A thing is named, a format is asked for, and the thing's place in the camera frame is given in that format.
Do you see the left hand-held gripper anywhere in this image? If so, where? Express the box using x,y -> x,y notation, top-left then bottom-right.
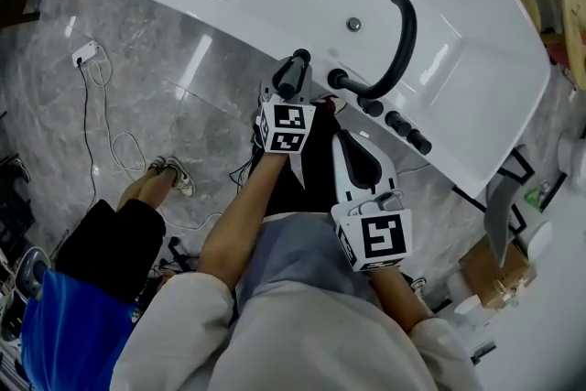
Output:
255,57 -> 318,190

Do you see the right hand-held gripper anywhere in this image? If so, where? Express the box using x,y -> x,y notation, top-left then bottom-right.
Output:
330,128 -> 414,274

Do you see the black handheld shower head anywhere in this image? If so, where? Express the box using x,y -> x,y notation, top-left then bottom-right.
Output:
277,57 -> 307,101

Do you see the person's right forearm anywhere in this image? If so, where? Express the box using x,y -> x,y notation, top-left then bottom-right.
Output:
365,263 -> 434,331

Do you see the person's left forearm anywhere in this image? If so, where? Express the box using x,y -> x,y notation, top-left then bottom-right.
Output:
197,150 -> 294,292

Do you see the person's white shoe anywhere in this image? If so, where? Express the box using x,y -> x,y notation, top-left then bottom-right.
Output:
410,277 -> 429,303

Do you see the person's grey-blue garment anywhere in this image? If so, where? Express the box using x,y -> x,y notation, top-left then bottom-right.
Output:
235,212 -> 384,312

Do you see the black faucet knob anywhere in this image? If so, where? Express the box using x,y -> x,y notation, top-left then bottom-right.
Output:
406,128 -> 434,157
361,98 -> 385,118
384,110 -> 413,136

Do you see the white paper roll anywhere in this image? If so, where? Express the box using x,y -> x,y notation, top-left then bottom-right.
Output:
446,272 -> 482,317

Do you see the black curved faucet spout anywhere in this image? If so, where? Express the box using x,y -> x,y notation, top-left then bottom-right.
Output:
327,0 -> 418,101

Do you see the cardboard box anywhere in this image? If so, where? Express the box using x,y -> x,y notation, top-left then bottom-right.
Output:
459,236 -> 537,309

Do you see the grey curved sheet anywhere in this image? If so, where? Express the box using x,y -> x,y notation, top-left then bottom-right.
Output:
483,172 -> 528,267

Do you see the person's cream jacket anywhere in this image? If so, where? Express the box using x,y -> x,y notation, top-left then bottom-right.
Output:
109,269 -> 484,391

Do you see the white cylinder container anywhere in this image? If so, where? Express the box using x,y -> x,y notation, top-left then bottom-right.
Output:
526,222 -> 555,263

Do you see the white power strip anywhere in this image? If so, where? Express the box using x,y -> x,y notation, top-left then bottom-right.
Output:
71,39 -> 100,68

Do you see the round wooden table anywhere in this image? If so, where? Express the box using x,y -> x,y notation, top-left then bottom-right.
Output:
505,0 -> 586,81

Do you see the grey and white appliance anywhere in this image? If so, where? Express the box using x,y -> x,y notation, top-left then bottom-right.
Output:
12,245 -> 52,304

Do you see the white floor cable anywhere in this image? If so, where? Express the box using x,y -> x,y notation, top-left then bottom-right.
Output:
86,44 -> 223,231

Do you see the black floor cable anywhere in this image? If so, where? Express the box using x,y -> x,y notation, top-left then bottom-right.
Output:
76,59 -> 100,205

